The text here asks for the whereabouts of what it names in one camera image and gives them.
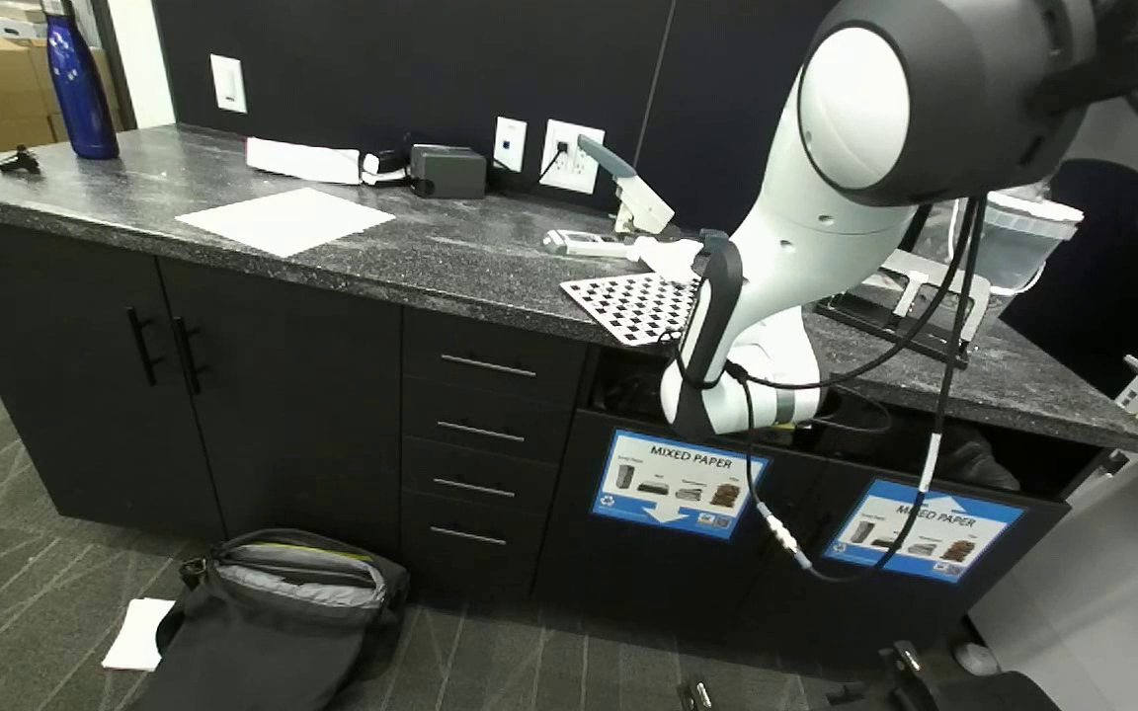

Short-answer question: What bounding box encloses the black bin door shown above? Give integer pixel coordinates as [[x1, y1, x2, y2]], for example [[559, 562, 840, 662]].
[[758, 450, 1076, 650], [533, 406, 796, 624]]

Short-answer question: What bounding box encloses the black cabinet drawer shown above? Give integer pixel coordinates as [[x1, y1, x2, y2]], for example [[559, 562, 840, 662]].
[[397, 381, 579, 464], [397, 437, 571, 525], [397, 306, 588, 404], [397, 497, 559, 603]]

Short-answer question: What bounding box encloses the small white device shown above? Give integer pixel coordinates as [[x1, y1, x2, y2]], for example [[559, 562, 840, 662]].
[[541, 225, 629, 260]]

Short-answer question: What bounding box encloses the crumpled white paper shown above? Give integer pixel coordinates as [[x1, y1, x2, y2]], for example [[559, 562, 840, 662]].
[[645, 231, 712, 284]]

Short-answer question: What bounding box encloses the blue sign with downward arrow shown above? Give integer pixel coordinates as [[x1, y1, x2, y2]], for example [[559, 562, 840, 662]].
[[588, 421, 775, 546]]

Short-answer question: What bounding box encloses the black power adapter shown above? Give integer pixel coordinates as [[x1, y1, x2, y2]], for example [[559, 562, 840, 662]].
[[402, 136, 491, 201]]

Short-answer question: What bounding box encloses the black cabinet door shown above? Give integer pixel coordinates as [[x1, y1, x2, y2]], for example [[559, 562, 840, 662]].
[[152, 258, 406, 547], [0, 212, 229, 546]]

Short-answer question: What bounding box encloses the flat white paper sheet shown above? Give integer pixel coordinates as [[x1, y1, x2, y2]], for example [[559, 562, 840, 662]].
[[169, 185, 397, 260]]

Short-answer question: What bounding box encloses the white rectangular box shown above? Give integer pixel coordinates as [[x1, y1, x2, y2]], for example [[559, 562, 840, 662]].
[[239, 135, 384, 188]]

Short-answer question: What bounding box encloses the grey black backpack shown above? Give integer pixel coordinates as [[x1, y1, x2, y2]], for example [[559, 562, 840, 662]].
[[128, 525, 416, 711]]

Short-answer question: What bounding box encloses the blue sign with upward arrow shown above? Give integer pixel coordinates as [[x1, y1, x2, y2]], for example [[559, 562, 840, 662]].
[[821, 472, 1029, 587]]

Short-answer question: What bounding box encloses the clear plastic container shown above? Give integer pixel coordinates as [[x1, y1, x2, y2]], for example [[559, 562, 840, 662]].
[[917, 181, 1087, 305]]

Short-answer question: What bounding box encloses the black cart foot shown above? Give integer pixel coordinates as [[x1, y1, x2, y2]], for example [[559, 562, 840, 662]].
[[875, 637, 1060, 711]]

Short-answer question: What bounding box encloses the white paper scrap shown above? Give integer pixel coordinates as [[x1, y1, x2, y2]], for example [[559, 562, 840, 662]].
[[100, 595, 181, 676]]

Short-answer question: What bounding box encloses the blue water bottle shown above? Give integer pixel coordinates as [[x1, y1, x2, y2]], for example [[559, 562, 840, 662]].
[[38, 0, 121, 165]]

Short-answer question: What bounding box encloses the grey robot cart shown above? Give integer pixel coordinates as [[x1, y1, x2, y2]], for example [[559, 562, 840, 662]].
[[965, 292, 1138, 711]]

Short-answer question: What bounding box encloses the small black object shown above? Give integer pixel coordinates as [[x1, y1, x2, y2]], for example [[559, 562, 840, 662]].
[[0, 147, 47, 181]]

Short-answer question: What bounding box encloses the silver drawer handle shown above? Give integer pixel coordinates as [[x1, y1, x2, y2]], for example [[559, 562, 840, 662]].
[[429, 414, 528, 450], [437, 347, 541, 381], [429, 472, 521, 505], [425, 522, 512, 551]]

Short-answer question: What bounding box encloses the large white wall outlet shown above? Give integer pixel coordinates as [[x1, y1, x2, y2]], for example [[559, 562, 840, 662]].
[[538, 114, 608, 198]]

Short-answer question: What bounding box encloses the small white wall outlet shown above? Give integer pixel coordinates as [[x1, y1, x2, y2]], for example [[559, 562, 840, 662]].
[[491, 109, 533, 177]]

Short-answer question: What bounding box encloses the black door handle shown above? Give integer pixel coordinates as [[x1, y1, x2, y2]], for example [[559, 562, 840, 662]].
[[125, 306, 160, 391], [169, 317, 204, 395]]

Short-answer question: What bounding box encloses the white wall plate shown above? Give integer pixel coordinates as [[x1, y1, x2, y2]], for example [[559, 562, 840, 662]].
[[204, 50, 254, 118]]

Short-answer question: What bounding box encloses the white frame post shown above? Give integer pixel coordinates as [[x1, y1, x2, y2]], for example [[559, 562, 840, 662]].
[[101, 0, 181, 135]]

